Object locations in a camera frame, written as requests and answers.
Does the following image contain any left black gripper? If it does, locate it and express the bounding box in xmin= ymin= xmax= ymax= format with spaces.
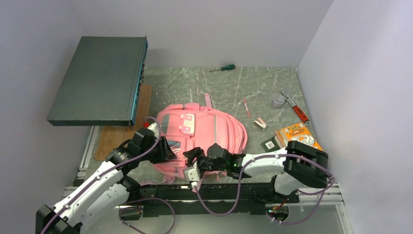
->
xmin=139 ymin=136 xmax=176 ymax=164

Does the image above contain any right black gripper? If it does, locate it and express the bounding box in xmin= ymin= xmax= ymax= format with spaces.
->
xmin=183 ymin=147 xmax=228 ymax=174

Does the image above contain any pink student backpack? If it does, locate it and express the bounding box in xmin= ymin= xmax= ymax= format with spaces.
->
xmin=154 ymin=93 xmax=247 ymax=184

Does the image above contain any pink white stapler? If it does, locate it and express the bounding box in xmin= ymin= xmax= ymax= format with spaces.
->
xmin=253 ymin=117 xmax=267 ymax=131

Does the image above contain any pink pencil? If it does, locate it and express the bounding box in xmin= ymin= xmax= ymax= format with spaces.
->
xmin=243 ymin=98 xmax=251 ymax=119

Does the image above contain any clear tape roll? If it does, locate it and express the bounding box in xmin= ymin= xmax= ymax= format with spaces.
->
xmin=271 ymin=95 xmax=285 ymax=109

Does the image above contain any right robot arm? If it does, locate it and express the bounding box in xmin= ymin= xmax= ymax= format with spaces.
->
xmin=183 ymin=141 xmax=332 ymax=202

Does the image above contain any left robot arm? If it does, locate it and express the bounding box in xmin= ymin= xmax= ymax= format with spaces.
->
xmin=35 ymin=123 xmax=176 ymax=234

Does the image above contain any wooden board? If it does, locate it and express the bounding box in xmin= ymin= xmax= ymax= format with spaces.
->
xmin=94 ymin=85 xmax=152 ymax=161

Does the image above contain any dark green book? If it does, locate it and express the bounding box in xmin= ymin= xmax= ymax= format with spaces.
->
xmin=261 ymin=137 xmax=280 ymax=153

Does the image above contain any dark grey flat box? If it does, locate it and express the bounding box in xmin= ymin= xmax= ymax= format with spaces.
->
xmin=47 ymin=36 xmax=149 ymax=127

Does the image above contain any orange comic book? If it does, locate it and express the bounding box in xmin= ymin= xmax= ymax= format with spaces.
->
xmin=279 ymin=122 xmax=322 ymax=150

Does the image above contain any red adjustable wrench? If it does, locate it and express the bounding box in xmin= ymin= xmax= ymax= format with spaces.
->
xmin=280 ymin=91 xmax=312 ymax=127

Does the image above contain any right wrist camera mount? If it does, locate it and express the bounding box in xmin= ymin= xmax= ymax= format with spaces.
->
xmin=183 ymin=163 xmax=203 ymax=191

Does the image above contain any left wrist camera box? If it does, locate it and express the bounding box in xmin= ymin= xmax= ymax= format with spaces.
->
xmin=144 ymin=120 xmax=161 ymax=138

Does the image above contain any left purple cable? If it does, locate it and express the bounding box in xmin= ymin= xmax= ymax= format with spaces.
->
xmin=40 ymin=116 xmax=162 ymax=234

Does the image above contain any purple cable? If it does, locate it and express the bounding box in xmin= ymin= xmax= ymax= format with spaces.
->
xmin=193 ymin=153 xmax=336 ymax=226
xmin=40 ymin=116 xmax=162 ymax=234

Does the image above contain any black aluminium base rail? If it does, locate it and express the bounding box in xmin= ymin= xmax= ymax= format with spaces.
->
xmin=61 ymin=182 xmax=343 ymax=217

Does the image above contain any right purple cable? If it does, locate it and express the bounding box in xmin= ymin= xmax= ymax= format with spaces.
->
xmin=193 ymin=153 xmax=336 ymax=226

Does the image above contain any green handled screwdriver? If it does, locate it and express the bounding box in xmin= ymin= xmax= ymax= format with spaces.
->
xmin=210 ymin=64 xmax=236 ymax=72

